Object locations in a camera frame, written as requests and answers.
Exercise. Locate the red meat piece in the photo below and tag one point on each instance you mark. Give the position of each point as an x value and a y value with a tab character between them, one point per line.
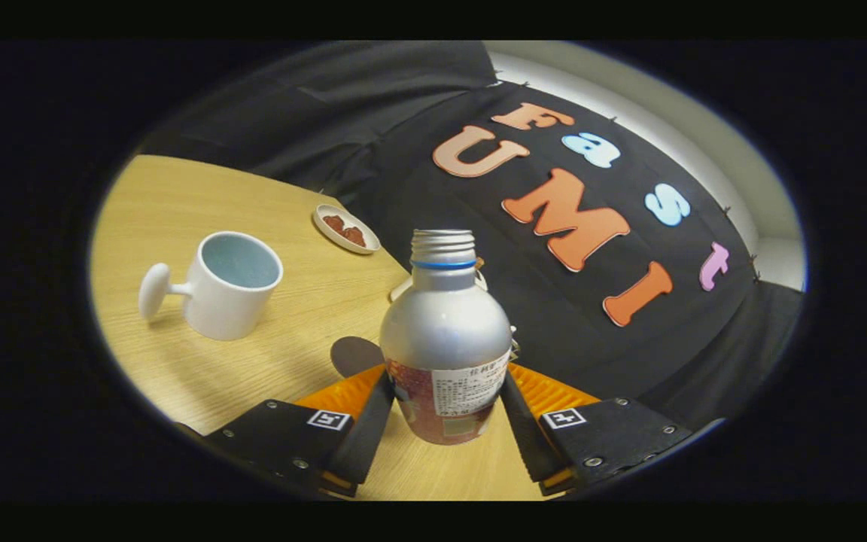
333	223
354	236

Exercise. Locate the silver bottle with red label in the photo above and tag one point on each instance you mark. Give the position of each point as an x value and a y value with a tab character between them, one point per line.
445	339

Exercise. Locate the white oval plate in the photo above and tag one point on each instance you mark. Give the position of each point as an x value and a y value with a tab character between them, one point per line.
332	235

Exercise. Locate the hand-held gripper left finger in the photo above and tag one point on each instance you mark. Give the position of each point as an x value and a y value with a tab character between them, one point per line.
369	436

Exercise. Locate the white toaster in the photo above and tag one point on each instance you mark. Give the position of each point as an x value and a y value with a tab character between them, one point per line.
401	288

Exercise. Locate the wooden table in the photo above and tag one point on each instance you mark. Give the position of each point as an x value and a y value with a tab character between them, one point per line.
177	196

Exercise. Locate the dark brown round coaster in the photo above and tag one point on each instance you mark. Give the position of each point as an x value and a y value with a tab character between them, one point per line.
354	355

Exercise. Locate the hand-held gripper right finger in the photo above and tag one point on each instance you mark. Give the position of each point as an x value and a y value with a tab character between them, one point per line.
527	440

